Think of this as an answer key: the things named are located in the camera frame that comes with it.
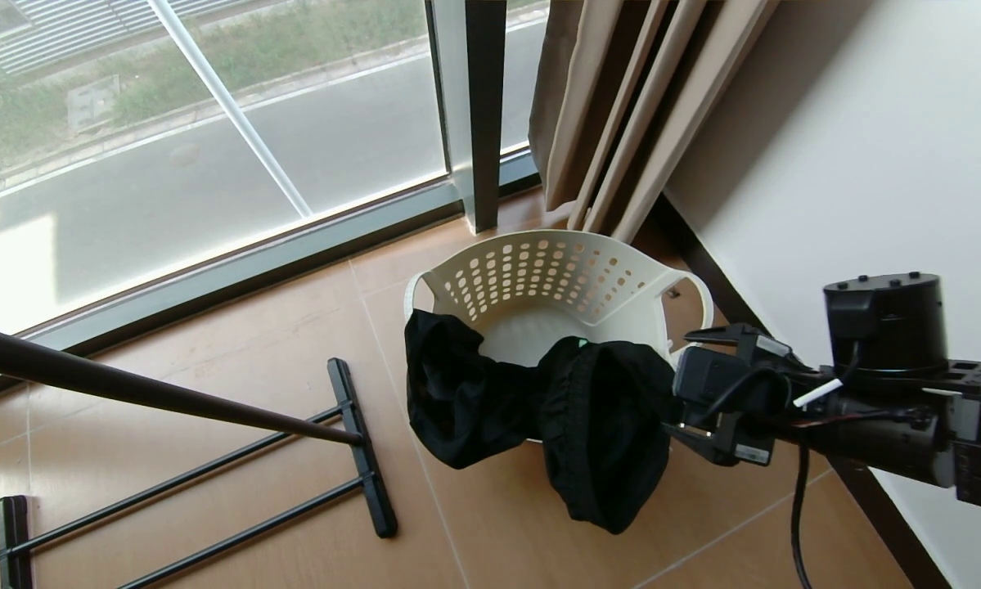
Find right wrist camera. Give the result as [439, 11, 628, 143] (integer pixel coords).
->
[672, 344, 794, 428]

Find black cable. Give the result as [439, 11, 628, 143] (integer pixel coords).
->
[789, 442, 815, 589]

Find black clothes rack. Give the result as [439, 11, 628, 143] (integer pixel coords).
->
[0, 321, 398, 589]

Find black shorts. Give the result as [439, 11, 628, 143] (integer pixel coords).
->
[538, 337, 679, 535]

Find white laundry basket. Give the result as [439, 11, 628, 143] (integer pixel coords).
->
[404, 229, 713, 447]

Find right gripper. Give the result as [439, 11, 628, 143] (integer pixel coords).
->
[666, 323, 959, 488]

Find black garment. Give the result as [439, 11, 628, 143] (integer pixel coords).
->
[404, 309, 544, 470]

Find window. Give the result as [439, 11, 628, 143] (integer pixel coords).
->
[0, 0, 552, 410]

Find beige curtain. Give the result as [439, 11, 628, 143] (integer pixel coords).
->
[529, 0, 777, 245]

